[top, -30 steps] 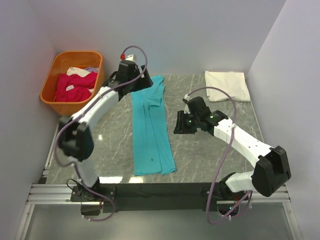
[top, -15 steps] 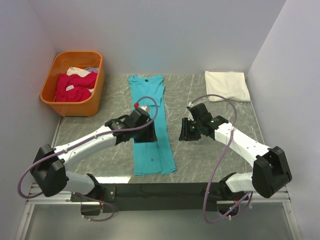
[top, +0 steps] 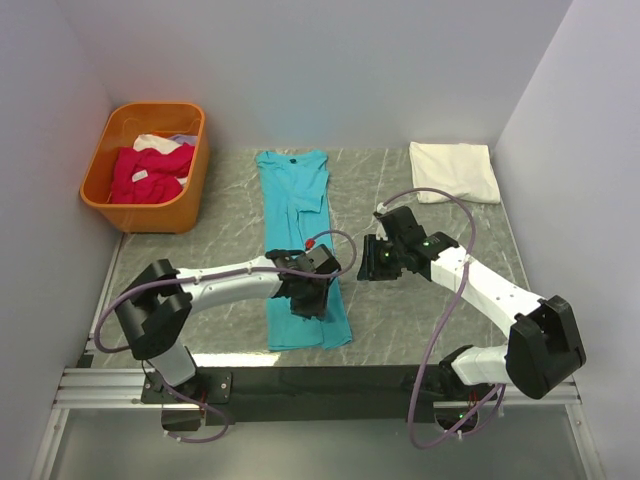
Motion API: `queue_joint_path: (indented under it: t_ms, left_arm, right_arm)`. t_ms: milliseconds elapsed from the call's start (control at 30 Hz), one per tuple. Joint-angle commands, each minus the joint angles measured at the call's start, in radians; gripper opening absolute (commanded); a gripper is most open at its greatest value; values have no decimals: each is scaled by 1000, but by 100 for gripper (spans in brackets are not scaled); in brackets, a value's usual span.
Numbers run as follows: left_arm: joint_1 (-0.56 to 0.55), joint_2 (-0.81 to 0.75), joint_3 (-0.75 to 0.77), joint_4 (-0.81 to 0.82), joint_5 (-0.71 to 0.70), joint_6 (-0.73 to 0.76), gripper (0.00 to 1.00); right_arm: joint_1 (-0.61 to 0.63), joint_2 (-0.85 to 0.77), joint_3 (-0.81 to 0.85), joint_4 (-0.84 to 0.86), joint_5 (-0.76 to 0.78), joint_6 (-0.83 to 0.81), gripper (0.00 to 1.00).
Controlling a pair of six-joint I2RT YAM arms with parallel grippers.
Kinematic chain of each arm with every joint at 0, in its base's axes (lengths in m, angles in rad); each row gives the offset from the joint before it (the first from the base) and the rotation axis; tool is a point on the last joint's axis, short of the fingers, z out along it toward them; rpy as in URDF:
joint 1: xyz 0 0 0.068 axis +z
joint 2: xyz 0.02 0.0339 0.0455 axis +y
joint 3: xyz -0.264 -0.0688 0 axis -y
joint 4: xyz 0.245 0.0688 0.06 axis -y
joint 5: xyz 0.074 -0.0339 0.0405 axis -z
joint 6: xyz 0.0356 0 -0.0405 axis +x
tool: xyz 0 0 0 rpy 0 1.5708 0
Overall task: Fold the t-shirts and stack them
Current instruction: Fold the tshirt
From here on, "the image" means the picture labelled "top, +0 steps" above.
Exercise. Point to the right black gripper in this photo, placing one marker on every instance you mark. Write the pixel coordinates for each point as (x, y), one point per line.
(370, 268)

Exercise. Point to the folded white t-shirt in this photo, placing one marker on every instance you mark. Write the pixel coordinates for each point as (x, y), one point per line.
(462, 170)

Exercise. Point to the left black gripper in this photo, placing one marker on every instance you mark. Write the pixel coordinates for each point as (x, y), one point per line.
(317, 308)

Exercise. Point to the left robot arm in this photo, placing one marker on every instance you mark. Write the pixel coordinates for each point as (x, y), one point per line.
(161, 299)

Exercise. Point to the teal t-shirt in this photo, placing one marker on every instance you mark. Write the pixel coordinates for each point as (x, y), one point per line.
(294, 188)

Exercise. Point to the red t-shirt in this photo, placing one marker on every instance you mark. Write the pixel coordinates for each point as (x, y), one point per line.
(149, 176)

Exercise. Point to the orange plastic basket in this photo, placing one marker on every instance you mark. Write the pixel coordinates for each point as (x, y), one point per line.
(177, 216)

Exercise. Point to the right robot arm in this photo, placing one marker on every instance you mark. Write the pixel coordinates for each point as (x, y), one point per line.
(544, 345)

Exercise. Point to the lavender shirt in basket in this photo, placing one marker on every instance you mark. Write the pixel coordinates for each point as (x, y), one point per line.
(184, 139)

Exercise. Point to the black base beam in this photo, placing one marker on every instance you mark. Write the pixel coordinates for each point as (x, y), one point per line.
(273, 394)

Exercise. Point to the white shirt in basket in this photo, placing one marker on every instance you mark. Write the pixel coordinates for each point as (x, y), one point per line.
(157, 143)

